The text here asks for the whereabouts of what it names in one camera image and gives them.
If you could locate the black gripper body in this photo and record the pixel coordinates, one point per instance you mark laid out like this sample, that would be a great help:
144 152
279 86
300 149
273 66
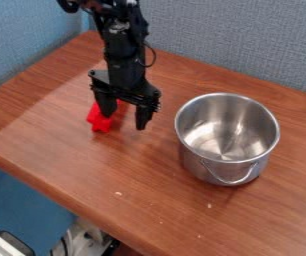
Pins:
124 81

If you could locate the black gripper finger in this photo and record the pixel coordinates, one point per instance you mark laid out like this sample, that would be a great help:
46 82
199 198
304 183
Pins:
106 103
144 113

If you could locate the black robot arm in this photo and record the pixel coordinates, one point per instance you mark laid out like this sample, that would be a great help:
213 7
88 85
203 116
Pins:
121 27

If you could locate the metal pot with handle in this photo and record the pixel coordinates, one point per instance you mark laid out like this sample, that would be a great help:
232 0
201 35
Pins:
227 134

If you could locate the red plastic block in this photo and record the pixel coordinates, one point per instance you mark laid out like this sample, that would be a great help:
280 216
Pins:
101 123

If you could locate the white items under table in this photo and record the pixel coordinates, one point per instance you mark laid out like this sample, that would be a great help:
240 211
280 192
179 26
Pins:
84 240

